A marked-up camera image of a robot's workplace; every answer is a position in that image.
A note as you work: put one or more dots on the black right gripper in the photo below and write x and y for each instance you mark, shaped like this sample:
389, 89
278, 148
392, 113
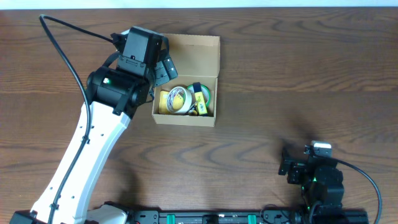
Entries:
296, 168

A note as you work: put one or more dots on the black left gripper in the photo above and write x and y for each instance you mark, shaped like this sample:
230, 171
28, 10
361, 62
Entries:
168, 65

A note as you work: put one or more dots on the white tape roll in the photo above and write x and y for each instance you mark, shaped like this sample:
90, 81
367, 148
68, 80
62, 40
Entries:
188, 99

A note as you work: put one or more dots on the brown cardboard box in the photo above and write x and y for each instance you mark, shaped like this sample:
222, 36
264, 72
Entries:
197, 59

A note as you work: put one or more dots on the yellow sticky note pad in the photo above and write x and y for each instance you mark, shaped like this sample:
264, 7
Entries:
175, 104

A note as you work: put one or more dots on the green tape roll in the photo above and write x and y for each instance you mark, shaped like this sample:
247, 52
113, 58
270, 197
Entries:
206, 93

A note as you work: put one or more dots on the yellow blue highlighter pen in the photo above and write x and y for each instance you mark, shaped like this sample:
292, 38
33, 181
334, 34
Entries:
201, 105

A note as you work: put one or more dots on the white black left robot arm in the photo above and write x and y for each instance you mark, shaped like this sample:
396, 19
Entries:
67, 197

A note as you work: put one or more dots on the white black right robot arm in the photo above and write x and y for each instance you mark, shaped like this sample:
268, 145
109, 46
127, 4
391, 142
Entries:
317, 207

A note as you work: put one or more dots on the black aluminium mounting rail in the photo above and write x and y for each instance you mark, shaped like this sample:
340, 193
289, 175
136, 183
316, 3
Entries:
249, 217

